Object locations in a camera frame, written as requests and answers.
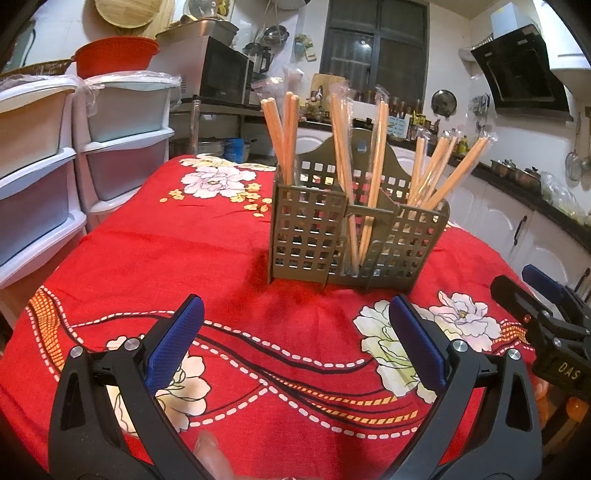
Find person's right hand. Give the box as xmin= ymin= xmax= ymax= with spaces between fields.
xmin=534 ymin=378 xmax=591 ymax=425

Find blender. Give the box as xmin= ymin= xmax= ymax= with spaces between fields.
xmin=243 ymin=41 xmax=273 ymax=77

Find round bamboo tray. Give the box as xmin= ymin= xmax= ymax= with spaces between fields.
xmin=95 ymin=0 xmax=167 ymax=31

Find clear plastic food bag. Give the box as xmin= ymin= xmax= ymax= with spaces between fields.
xmin=540 ymin=171 xmax=583 ymax=217

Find hanging steel colander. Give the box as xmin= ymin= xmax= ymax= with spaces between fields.
xmin=263 ymin=25 xmax=291 ymax=47

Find steel steamer pot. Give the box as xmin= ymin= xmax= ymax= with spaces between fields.
xmin=196 ymin=141 xmax=227 ymax=160

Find olive perforated utensil holder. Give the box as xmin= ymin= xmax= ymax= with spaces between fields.
xmin=268 ymin=136 xmax=451 ymax=292

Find woven wicker basket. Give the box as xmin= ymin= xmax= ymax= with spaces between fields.
xmin=0 ymin=59 xmax=75 ymax=79

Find black range hood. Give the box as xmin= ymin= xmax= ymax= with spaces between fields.
xmin=471 ymin=4 xmax=573 ymax=114

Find microwave oven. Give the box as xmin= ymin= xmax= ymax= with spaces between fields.
xmin=180 ymin=36 xmax=254 ymax=104

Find person's left hand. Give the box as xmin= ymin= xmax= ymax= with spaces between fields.
xmin=194 ymin=431 xmax=232 ymax=480

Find steel pots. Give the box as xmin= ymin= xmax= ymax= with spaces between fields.
xmin=490 ymin=159 xmax=541 ymax=190

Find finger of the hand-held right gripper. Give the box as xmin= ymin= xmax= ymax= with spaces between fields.
xmin=490 ymin=275 xmax=563 ymax=339
xmin=522 ymin=264 xmax=591 ymax=326

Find hanging ladles and strainers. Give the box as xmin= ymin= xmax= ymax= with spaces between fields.
xmin=567 ymin=115 xmax=591 ymax=181

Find wooden cutting board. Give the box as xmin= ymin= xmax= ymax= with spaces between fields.
xmin=310 ymin=74 xmax=347 ymax=104

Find red floral tablecloth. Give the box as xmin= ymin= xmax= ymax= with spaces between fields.
xmin=0 ymin=154 xmax=546 ymax=472

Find white upper cabinet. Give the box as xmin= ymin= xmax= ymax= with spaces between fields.
xmin=531 ymin=0 xmax=591 ymax=72

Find black kitchen countertop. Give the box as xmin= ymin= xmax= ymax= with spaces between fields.
xmin=298 ymin=117 xmax=591 ymax=241

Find white plastic drawer tower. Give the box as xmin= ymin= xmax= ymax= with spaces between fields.
xmin=0 ymin=76 xmax=88 ymax=289

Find set of chopsticks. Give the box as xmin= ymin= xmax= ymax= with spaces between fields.
xmin=261 ymin=85 xmax=498 ymax=273

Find metal shelf rack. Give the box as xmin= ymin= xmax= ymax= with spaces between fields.
xmin=168 ymin=99 xmax=278 ymax=162

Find white lower cabinets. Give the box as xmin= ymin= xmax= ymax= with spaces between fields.
xmin=295 ymin=127 xmax=591 ymax=296

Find glass pot lid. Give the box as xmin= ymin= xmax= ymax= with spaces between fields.
xmin=185 ymin=0 xmax=218 ymax=19

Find dark kitchen window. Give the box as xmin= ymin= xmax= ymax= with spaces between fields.
xmin=320 ymin=0 xmax=430 ymax=104

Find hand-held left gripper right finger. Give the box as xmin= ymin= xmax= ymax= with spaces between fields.
xmin=389 ymin=295 xmax=542 ymax=480

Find red plastic basin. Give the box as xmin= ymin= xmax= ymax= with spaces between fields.
xmin=74 ymin=37 xmax=160 ymax=79

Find steel pot lid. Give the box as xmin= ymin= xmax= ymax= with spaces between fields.
xmin=431 ymin=90 xmax=458 ymax=116

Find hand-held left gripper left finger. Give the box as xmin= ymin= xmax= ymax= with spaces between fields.
xmin=47 ymin=295 xmax=218 ymax=480

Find steel tray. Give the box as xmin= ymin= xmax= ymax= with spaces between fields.
xmin=154 ymin=17 xmax=241 ymax=44

